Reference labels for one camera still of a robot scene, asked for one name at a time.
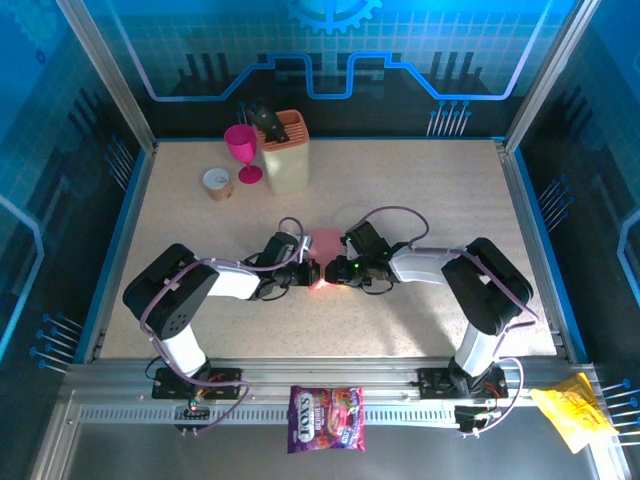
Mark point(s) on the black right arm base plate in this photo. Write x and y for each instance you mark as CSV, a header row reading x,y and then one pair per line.
x,y
432,382

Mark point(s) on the aluminium front rail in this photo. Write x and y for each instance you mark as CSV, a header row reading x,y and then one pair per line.
x,y
325,372

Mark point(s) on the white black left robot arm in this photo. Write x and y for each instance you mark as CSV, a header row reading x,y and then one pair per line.
x,y
170,295

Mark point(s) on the purple candy bag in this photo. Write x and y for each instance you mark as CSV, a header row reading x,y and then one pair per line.
x,y
325,420

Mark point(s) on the magenta plastic goblet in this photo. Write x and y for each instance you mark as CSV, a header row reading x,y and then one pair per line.
x,y
241,142

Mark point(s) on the pink cloth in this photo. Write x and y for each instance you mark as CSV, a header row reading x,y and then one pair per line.
x,y
325,245

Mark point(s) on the slotted grey metal strip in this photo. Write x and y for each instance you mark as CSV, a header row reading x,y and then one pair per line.
x,y
260,415

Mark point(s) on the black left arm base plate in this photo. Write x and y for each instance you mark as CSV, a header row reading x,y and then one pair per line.
x,y
227,382

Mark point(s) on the yellow plastic bag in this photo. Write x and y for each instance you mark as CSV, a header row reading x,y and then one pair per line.
x,y
575,410

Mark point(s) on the aluminium frame post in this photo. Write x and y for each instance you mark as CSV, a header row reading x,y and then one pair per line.
x,y
552,75
110,75

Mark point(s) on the small can with white lid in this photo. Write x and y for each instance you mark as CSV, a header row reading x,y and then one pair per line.
x,y
218,186

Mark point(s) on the small black circuit board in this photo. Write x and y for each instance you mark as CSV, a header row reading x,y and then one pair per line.
x,y
192,411
470,417

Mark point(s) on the beige knife block orange top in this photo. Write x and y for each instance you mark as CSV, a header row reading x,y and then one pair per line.
x,y
290,170

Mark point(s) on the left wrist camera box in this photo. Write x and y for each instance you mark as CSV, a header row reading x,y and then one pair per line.
x,y
287,245

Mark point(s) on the aluminium side rail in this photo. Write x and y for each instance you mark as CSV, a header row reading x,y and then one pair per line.
x,y
136,200
520,200

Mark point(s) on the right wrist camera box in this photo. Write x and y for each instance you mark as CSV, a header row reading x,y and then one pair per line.
x,y
365,237

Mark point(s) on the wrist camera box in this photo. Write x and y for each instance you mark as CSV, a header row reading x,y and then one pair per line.
x,y
365,237
287,245

